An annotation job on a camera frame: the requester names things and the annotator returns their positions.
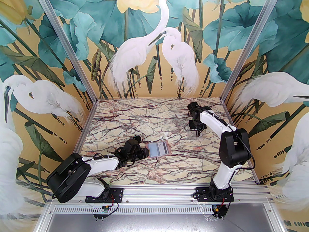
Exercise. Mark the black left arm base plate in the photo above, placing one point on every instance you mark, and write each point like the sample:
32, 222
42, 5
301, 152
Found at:
118, 193

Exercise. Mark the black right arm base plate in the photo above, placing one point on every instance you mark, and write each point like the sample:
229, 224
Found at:
201, 194

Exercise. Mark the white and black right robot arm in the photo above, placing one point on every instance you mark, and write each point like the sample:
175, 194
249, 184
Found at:
234, 146

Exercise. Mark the black bracket with yellow connector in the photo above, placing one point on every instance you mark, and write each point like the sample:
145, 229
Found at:
218, 213

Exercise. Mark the light credit card grey stripe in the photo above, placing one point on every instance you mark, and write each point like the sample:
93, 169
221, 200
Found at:
162, 148

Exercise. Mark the grey metal sheet panel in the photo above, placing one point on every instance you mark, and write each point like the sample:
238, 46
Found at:
157, 223

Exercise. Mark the pink card holder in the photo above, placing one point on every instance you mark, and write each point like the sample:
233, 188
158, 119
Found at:
157, 149

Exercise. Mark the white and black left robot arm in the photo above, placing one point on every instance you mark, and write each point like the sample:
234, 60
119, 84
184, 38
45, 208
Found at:
67, 177

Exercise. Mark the aluminium frame rail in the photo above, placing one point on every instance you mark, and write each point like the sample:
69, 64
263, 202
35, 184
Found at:
157, 192

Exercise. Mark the small green circuit board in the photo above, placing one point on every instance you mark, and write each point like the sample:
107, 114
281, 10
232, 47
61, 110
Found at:
105, 208

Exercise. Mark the aluminium frame post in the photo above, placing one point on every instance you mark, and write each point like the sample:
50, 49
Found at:
65, 40
251, 40

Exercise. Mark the perforated metal strip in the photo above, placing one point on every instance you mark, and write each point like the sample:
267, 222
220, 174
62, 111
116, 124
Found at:
157, 209

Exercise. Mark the black bracket under circuit board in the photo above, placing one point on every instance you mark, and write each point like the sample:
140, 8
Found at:
99, 216

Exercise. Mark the clear acrylic card stand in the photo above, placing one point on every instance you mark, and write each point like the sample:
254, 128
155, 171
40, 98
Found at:
190, 135

